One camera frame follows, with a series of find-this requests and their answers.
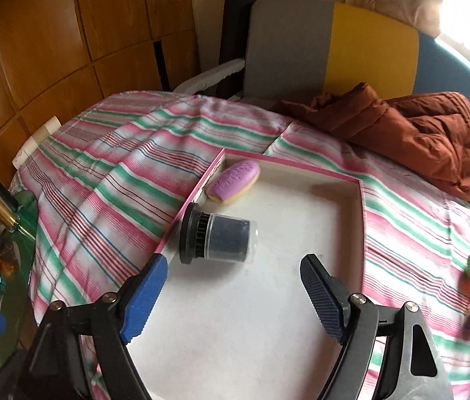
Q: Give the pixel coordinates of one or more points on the striped bed sheet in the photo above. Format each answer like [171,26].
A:
[114,166]

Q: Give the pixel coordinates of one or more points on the brown quilt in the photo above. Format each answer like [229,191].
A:
[426,141]

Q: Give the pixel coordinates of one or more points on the green glass table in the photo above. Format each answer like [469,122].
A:
[18,266]

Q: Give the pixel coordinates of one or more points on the white textured bar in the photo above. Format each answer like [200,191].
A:
[214,76]

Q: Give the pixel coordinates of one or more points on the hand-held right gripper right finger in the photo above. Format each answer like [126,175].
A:
[320,300]

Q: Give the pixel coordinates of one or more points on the purple frosted toy cookie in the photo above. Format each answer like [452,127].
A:
[235,179]

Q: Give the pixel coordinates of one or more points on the white ribbed plastic piece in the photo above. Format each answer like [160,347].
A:
[36,141]

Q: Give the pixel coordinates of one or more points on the pink-rimmed white tray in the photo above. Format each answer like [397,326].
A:
[239,321]

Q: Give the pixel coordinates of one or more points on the grey yellow blue headboard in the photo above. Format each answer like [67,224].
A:
[368,46]

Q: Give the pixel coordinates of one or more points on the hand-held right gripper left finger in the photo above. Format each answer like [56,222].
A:
[147,300]

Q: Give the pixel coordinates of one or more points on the wooden wardrobe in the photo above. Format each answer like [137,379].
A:
[51,29]

